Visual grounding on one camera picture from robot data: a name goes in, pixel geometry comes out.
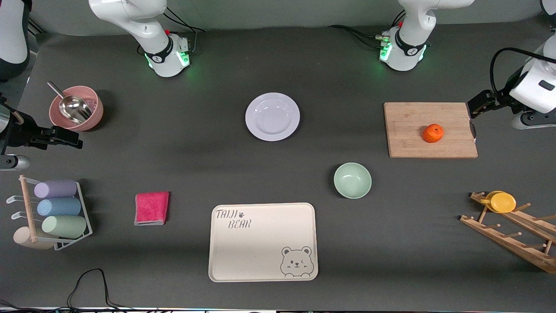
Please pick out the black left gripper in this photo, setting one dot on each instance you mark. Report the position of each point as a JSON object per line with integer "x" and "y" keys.
{"x": 498, "y": 99}

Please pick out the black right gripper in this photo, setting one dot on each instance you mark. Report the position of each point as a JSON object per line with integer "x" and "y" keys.
{"x": 21, "y": 131}

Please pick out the orange fruit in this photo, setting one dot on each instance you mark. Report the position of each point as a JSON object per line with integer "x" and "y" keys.
{"x": 433, "y": 133}

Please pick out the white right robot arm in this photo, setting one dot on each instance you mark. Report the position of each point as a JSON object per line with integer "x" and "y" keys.
{"x": 143, "y": 26}

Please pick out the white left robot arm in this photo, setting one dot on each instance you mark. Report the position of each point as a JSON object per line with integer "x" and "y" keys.
{"x": 408, "y": 43}

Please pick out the white plate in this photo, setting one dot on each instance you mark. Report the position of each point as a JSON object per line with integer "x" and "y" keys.
{"x": 272, "y": 116}

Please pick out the metal scoop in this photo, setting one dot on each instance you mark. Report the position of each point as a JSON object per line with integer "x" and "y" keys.
{"x": 74, "y": 108}

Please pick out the pink bowl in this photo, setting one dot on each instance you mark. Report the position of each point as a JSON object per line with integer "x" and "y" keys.
{"x": 97, "y": 115}

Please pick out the purple cup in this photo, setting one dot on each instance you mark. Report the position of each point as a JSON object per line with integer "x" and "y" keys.
{"x": 56, "y": 189}

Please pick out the blue cup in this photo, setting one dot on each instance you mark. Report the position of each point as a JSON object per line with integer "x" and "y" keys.
{"x": 58, "y": 207}

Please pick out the bamboo cutting board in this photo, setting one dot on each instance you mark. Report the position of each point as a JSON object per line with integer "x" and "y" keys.
{"x": 404, "y": 130}

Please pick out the green cup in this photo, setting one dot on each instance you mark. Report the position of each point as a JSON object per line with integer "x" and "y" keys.
{"x": 65, "y": 227}

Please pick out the yellow mug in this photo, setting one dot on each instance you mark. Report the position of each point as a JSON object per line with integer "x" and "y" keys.
{"x": 503, "y": 202}

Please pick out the beige cup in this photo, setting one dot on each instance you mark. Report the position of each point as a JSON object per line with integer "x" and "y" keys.
{"x": 21, "y": 238}

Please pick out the pink cloth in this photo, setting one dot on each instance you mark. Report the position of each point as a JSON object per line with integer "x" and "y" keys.
{"x": 152, "y": 208}

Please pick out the wooden mug rack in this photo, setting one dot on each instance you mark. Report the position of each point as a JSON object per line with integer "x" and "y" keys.
{"x": 499, "y": 240}

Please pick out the light green bowl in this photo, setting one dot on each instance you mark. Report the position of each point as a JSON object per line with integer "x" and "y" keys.
{"x": 352, "y": 181}

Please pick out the cream bear print tray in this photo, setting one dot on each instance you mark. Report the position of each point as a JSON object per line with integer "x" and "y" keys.
{"x": 260, "y": 248}

